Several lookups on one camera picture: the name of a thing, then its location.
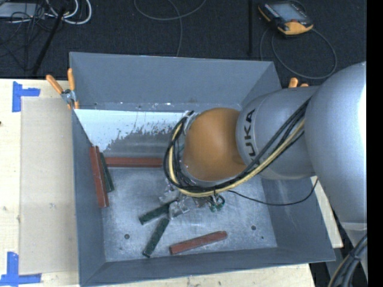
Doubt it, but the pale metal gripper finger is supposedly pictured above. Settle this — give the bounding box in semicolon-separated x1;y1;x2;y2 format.
169;202;191;219
158;184;180;204

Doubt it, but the dark green block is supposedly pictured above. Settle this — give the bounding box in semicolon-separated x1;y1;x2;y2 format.
138;200;178;225
99;152;115;193
142;217;171;258

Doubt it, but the grey metal bin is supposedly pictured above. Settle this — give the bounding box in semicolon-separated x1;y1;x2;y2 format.
68;51;336;286

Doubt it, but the red-brown flat block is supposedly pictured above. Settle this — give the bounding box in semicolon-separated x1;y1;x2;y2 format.
89;145;110;209
104;157;164;169
168;230;229;255

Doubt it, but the pale flat board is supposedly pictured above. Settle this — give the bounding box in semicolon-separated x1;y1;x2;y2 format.
18;96;79;276

